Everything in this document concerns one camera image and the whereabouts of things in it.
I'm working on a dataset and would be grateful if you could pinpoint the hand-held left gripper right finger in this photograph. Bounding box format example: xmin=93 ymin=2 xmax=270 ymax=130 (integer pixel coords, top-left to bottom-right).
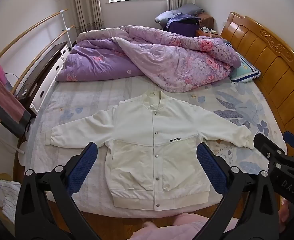
xmin=196 ymin=143 xmax=279 ymax=240

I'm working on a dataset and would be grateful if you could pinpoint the dark purple cloth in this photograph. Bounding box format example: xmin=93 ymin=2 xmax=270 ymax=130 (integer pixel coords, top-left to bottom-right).
xmin=163 ymin=14 xmax=200 ymax=37

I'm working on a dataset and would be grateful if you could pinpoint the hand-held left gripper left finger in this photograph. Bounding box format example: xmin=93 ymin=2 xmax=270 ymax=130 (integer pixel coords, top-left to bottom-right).
xmin=15 ymin=142 xmax=102 ymax=240

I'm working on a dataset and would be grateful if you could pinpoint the wooden nightstand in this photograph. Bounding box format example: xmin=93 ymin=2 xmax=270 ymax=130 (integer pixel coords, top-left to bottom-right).
xmin=195 ymin=27 xmax=223 ymax=39

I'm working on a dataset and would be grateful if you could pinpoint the striped white cloth pile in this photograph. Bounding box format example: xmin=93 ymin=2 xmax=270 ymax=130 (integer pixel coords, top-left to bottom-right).
xmin=0 ymin=177 xmax=22 ymax=223

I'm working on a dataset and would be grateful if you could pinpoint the white dresser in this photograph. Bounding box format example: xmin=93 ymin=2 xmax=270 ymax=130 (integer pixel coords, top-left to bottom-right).
xmin=29 ymin=44 xmax=71 ymax=116

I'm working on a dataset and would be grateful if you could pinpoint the black flat television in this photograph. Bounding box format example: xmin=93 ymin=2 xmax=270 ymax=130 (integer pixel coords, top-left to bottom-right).
xmin=17 ymin=42 xmax=65 ymax=100

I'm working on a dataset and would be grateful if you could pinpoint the pale floral bed sheet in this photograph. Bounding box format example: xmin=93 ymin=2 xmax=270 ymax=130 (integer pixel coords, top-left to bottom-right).
xmin=25 ymin=74 xmax=288 ymax=218

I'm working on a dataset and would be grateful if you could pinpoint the purple floral quilt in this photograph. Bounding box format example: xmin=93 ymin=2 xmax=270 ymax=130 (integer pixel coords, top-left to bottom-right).
xmin=55 ymin=25 xmax=242 ymax=93

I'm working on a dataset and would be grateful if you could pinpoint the dusty rose towel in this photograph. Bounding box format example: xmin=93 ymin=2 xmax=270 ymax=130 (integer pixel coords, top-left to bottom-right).
xmin=0 ymin=65 xmax=32 ymax=138

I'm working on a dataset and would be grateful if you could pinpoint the light blue striped pillow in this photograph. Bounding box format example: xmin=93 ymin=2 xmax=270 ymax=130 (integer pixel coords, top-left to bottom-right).
xmin=224 ymin=42 xmax=261 ymax=83

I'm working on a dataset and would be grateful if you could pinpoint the wooden pole clothes rack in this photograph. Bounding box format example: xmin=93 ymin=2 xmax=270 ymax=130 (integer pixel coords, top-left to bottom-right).
xmin=0 ymin=9 xmax=75 ymax=128

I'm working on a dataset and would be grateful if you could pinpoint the brown cloth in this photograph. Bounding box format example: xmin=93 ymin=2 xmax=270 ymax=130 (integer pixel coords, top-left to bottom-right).
xmin=198 ymin=12 xmax=215 ymax=29

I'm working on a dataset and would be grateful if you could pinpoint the grey-blue pillow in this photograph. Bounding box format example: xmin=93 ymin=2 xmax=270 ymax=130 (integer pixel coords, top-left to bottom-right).
xmin=155 ymin=3 xmax=205 ymax=25

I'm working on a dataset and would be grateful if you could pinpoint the white snap-button jacket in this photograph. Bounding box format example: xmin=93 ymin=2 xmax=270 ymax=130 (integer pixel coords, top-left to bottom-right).
xmin=46 ymin=90 xmax=255 ymax=211

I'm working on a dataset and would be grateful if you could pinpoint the person's pink clothing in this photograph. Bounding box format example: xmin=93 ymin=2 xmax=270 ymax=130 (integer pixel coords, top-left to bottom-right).
xmin=129 ymin=212 xmax=240 ymax=240

